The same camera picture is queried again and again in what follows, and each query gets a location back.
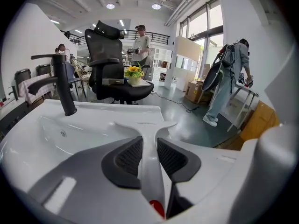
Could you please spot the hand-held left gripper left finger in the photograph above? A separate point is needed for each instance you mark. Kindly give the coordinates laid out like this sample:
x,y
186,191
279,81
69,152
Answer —
x,y
93,183

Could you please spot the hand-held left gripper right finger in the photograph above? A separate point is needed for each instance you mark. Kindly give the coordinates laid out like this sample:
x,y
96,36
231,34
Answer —
x,y
201,183

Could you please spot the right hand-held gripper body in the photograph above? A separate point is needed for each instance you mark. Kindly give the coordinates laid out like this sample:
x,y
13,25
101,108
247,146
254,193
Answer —
x,y
275,171

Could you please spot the large white ceramic sink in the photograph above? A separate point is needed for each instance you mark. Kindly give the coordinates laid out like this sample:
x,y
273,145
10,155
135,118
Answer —
x,y
70,134

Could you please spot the white table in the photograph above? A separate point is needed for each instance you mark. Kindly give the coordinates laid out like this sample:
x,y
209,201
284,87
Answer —
x,y
243,101

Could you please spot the cardboard box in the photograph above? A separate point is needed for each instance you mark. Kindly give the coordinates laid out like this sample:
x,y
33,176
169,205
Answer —
x,y
194,92

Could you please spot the grey flat box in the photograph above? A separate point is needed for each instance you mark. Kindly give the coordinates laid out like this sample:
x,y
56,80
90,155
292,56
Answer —
x,y
113,81

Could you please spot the tall black faucet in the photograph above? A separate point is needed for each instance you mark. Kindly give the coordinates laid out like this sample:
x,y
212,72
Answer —
x,y
61,83

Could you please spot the blue chair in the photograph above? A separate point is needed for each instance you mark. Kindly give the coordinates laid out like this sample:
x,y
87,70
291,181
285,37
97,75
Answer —
x,y
72,78

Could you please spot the black round bag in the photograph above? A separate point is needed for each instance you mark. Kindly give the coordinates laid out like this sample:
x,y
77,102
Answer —
x,y
212,76

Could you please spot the checked cloth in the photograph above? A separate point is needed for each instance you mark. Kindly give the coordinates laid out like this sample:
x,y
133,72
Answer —
x,y
37,87

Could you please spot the small white ceramic sink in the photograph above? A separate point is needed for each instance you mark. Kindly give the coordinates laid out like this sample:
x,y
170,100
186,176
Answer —
x,y
9,104

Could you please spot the potted sunflowers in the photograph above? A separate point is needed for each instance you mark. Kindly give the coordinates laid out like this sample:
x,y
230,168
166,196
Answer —
x,y
134,74

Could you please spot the short black faucet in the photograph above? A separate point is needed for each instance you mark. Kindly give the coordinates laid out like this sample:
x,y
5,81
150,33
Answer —
x,y
14,92

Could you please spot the black office chair with headrest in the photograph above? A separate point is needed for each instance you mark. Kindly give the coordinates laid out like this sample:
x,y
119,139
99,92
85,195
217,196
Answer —
x,y
105,62

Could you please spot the white partition panel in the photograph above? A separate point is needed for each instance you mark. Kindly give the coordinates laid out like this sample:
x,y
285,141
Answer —
x,y
182,62

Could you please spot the white shelf unit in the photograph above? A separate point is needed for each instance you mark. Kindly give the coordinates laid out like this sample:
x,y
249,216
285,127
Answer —
x,y
162,62

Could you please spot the black railing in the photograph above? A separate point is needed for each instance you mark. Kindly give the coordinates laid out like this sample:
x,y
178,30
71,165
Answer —
x,y
154,37

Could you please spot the large window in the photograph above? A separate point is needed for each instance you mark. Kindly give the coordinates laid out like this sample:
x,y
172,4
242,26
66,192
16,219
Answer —
x,y
203,27

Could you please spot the round ceiling light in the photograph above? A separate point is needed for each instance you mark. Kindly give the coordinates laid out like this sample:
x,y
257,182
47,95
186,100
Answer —
x,y
110,6
156,6

